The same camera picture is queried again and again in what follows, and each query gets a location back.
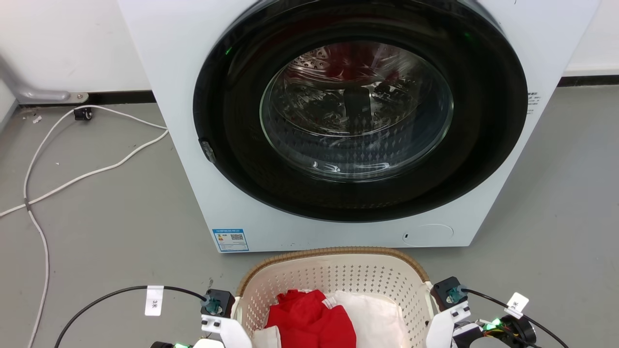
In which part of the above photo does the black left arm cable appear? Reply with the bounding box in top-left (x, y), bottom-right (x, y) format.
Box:
top-left (54, 285), bottom-right (208, 348)

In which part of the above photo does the white garment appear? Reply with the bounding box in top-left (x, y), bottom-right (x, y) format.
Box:
top-left (324, 290), bottom-right (412, 348)

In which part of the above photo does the small white folded cloth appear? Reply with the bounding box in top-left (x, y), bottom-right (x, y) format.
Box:
top-left (251, 325), bottom-right (282, 348)

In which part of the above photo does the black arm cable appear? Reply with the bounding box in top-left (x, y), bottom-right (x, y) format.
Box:
top-left (54, 285), bottom-right (208, 348)
top-left (462, 288), bottom-right (570, 348)

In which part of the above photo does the blue energy label sticker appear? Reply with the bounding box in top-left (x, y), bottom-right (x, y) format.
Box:
top-left (212, 229), bottom-right (250, 253)

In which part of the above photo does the red garment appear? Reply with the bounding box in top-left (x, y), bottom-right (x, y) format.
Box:
top-left (265, 289), bottom-right (357, 348)

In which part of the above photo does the round white service hatch cover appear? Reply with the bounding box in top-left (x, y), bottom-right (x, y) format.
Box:
top-left (402, 223), bottom-right (454, 247)

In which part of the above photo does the white tag on right cable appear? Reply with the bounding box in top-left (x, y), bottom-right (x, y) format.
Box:
top-left (505, 292), bottom-right (530, 319)

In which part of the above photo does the cream perforated laundry basket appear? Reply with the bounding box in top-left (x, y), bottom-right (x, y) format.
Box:
top-left (236, 246), bottom-right (436, 348)

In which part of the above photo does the grey washer door latch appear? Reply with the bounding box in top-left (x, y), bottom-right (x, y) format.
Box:
top-left (199, 139), bottom-right (217, 164)

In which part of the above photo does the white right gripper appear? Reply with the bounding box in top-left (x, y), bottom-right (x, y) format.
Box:
top-left (426, 302), bottom-right (472, 348)

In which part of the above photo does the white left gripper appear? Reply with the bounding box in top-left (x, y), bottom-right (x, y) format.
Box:
top-left (201, 314), bottom-right (253, 348)

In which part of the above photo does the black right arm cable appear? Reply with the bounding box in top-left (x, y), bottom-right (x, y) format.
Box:
top-left (462, 288), bottom-right (570, 348)

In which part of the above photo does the white front-load washing machine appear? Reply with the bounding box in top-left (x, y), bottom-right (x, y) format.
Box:
top-left (118, 0), bottom-right (602, 253)

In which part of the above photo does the round black glass washer door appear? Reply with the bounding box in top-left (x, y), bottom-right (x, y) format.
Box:
top-left (192, 0), bottom-right (529, 223)

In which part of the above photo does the long white floor cable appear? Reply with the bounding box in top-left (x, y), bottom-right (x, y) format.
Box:
top-left (23, 105), bottom-right (168, 348)
top-left (0, 130), bottom-right (170, 218)

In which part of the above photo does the white tag on cable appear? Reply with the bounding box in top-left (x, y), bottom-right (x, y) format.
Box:
top-left (505, 292), bottom-right (530, 319)
top-left (145, 285), bottom-right (164, 317)

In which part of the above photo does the white tag on left cable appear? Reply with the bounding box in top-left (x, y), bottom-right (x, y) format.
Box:
top-left (145, 285), bottom-right (164, 317)

